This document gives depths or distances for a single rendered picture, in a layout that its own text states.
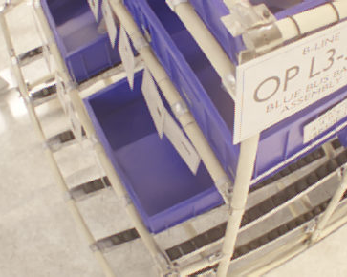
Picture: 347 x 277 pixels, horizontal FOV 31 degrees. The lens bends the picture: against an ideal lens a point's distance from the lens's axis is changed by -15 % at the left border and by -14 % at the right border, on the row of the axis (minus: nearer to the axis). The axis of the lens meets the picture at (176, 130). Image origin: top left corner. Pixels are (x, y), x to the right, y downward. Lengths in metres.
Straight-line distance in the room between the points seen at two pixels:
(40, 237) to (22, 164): 0.33
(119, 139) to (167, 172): 0.15
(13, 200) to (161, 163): 0.99
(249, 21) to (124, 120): 1.00
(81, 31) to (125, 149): 0.42
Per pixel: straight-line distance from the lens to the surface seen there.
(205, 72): 1.48
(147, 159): 1.76
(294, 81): 0.97
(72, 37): 1.99
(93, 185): 2.09
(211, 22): 1.06
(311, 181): 1.74
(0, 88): 2.83
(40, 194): 2.57
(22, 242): 2.52
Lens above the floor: 2.33
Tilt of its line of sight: 63 degrees down
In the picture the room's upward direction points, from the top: 2 degrees counter-clockwise
